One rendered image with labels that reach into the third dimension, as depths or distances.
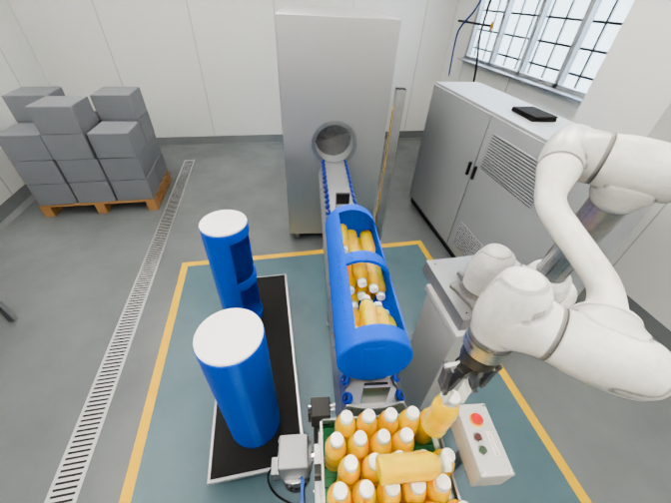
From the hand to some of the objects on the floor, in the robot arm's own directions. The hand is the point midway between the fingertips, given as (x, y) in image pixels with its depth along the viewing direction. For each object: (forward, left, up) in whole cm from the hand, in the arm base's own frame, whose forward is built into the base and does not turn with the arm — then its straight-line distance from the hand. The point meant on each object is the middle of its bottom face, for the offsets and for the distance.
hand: (454, 392), depth 78 cm
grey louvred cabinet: (-198, -162, -138) cm, 290 cm away
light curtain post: (-73, -152, -137) cm, 217 cm away
